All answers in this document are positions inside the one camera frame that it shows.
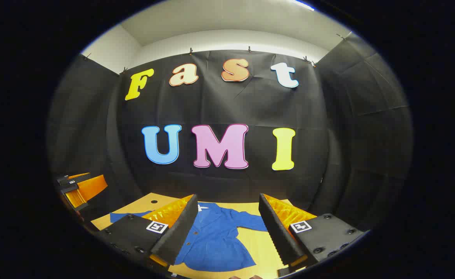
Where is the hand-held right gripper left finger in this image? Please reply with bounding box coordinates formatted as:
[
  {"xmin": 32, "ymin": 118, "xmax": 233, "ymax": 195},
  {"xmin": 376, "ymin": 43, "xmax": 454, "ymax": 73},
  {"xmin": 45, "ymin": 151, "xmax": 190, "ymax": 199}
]
[{"xmin": 92, "ymin": 194, "xmax": 199, "ymax": 274}]

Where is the black backdrop cloth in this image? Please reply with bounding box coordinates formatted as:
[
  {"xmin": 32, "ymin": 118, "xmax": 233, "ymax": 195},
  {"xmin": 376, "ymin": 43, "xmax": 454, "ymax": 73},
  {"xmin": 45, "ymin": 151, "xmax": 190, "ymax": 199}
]
[{"xmin": 47, "ymin": 33, "xmax": 413, "ymax": 233}]

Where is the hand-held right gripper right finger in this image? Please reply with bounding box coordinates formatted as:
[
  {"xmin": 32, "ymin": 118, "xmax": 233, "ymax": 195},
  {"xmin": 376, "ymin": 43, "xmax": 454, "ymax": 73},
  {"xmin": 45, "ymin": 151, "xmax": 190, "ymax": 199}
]
[{"xmin": 258, "ymin": 193, "xmax": 364, "ymax": 277}]

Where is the blue button-up jacket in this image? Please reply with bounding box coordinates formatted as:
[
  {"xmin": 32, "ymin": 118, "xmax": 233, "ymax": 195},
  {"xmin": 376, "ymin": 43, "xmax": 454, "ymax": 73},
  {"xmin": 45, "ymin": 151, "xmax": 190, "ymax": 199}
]
[{"xmin": 110, "ymin": 201, "xmax": 268, "ymax": 272}]

